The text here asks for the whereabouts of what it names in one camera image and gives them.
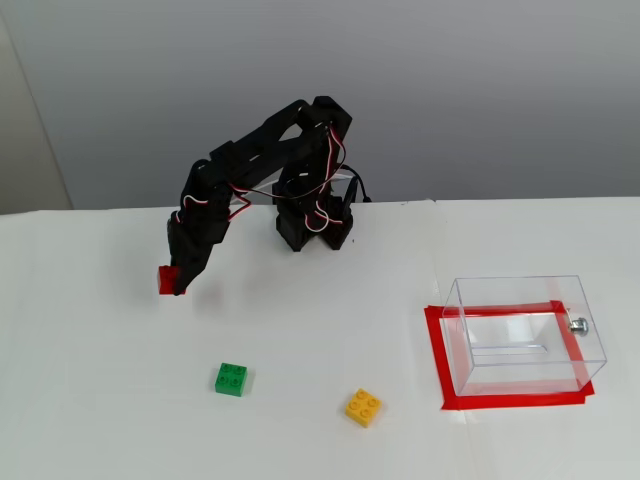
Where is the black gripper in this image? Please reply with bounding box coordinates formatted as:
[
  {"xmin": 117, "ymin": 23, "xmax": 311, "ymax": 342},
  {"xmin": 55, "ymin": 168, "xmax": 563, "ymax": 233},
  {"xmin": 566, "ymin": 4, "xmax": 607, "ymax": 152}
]
[{"xmin": 167, "ymin": 201, "xmax": 231, "ymax": 298}]

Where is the red lego brick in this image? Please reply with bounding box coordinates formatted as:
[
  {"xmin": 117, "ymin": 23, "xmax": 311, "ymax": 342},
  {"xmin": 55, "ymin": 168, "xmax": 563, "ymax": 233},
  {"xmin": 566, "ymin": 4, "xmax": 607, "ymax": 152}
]
[{"xmin": 158, "ymin": 264, "xmax": 187, "ymax": 296}]

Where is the green lego brick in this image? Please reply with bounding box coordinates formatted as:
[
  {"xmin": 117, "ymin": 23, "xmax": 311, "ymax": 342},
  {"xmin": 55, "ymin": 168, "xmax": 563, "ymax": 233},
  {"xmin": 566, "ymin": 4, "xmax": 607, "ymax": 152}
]
[{"xmin": 213, "ymin": 361, "xmax": 250, "ymax": 398}]

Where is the yellow lego brick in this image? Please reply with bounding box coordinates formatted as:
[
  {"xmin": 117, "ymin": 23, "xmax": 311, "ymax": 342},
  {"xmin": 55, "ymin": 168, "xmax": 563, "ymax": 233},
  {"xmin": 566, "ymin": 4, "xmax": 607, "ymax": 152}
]
[{"xmin": 344, "ymin": 387, "xmax": 385, "ymax": 429}]

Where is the transparent plastic box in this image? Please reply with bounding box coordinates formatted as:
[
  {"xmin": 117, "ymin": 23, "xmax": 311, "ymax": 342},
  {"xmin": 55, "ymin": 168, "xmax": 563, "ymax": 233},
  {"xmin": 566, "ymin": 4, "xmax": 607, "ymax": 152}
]
[{"xmin": 439, "ymin": 273, "xmax": 609, "ymax": 397}]

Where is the red white black servo cable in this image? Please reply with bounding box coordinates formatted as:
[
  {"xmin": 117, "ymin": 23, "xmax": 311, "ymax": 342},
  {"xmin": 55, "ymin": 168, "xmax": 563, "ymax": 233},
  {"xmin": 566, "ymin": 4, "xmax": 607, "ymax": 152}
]
[{"xmin": 180, "ymin": 124, "xmax": 349, "ymax": 235}]

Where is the black power cable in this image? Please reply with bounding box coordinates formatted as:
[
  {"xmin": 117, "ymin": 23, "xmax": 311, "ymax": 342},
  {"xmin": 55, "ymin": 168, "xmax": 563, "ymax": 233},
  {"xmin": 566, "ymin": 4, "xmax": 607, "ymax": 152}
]
[{"xmin": 343, "ymin": 167, "xmax": 372, "ymax": 206}]

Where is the red tape frame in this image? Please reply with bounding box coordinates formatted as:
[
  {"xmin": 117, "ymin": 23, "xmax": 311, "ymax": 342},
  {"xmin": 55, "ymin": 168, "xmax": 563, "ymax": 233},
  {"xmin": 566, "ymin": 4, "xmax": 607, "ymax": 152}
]
[{"xmin": 423, "ymin": 299, "xmax": 596, "ymax": 412}]

